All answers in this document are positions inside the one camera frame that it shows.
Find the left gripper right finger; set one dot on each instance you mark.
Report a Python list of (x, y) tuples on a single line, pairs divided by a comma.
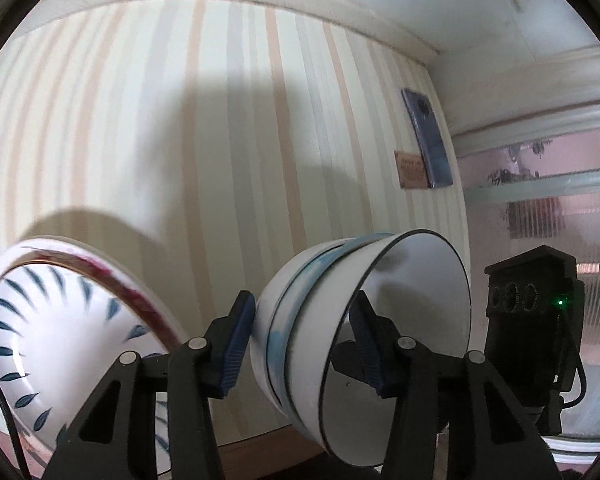
[(376, 338)]

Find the brown label card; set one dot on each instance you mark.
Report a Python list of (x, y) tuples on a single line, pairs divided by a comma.
[(411, 171)]

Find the white blue-leaf plate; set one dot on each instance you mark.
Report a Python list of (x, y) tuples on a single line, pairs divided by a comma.
[(67, 311)]

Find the blue smartphone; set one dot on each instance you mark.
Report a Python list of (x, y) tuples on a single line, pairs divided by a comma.
[(429, 138)]

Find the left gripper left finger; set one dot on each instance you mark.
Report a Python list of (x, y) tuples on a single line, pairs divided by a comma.
[(228, 338)]

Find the white black-rimmed bowl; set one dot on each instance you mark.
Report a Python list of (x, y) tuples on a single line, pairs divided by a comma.
[(416, 287)]

